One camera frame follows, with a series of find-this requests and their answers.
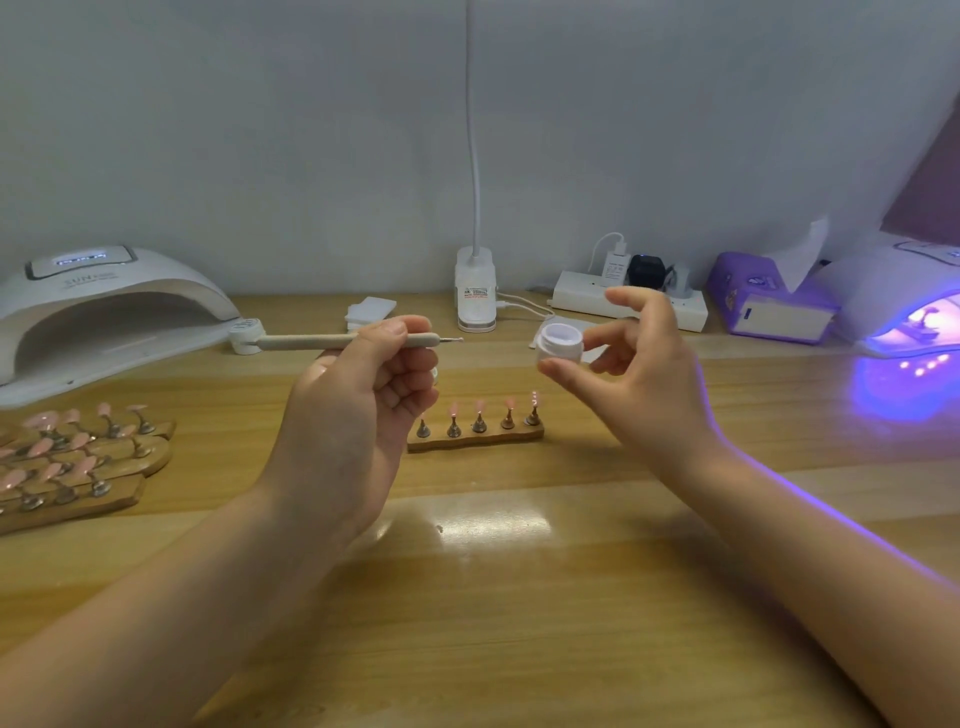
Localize small closed white jar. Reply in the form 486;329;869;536
228;318;267;356

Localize stack of white cotton pads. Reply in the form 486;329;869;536
345;297;401;335

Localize person's left hand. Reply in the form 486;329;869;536
262;315;443;545

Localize person's left forearm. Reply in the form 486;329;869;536
0;492;369;728

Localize wooden nail holder strip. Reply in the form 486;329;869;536
406;390;546;453

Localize brown wooden board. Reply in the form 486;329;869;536
885;97;960;249

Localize white gel jar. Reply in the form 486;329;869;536
537;321;585;363

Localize white tissue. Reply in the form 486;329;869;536
772;217;831;294

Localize white paper sheet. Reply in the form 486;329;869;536
528;327;609;371

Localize white desk lamp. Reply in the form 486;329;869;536
454;0;498;332

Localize white nail lamp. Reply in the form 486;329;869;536
0;244;242;410
817;232;960;359

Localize white power strip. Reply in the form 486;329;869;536
552;270;711;335

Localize purple tissue box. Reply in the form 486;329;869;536
708;250;839;345

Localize person's right hand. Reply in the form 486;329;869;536
537;286;725;485

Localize person's right forearm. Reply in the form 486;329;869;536
667;438;960;728

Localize black plug adapter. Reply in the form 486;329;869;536
625;255;669;290

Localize grey dotting pen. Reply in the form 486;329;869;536
232;331;464;353

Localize wooden stands with pink nails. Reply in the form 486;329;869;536
0;402;177;537

